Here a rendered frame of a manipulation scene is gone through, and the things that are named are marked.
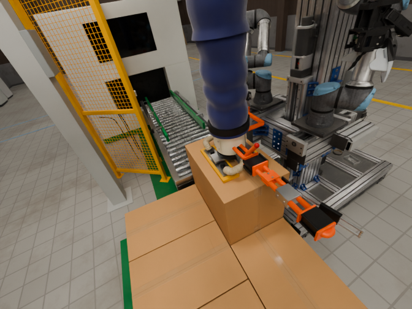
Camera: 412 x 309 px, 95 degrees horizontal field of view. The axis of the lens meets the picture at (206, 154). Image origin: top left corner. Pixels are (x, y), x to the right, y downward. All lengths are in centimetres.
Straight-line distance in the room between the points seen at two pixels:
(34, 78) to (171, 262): 163
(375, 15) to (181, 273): 132
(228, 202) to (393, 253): 152
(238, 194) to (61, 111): 161
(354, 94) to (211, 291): 123
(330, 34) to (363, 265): 162
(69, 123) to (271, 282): 190
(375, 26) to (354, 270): 163
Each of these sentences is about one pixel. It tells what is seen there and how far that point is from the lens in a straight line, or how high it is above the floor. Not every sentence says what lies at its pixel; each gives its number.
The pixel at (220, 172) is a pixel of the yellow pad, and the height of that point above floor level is 97.
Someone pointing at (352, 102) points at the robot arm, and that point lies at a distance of 124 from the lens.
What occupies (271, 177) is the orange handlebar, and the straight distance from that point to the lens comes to 85.
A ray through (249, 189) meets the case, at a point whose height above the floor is 94.
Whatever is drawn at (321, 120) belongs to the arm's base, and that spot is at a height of 108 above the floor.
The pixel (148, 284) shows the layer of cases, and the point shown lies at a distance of 131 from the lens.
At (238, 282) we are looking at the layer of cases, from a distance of 120.
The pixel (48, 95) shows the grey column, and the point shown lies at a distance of 199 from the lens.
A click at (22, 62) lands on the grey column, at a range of 197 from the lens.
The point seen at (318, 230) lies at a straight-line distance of 72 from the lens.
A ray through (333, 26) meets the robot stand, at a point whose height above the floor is 151.
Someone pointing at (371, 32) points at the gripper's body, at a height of 157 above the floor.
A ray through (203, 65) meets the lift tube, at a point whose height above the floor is 150.
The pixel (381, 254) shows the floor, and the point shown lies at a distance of 213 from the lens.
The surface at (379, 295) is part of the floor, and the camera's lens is 197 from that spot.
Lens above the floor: 169
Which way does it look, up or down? 37 degrees down
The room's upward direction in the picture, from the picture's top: 11 degrees counter-clockwise
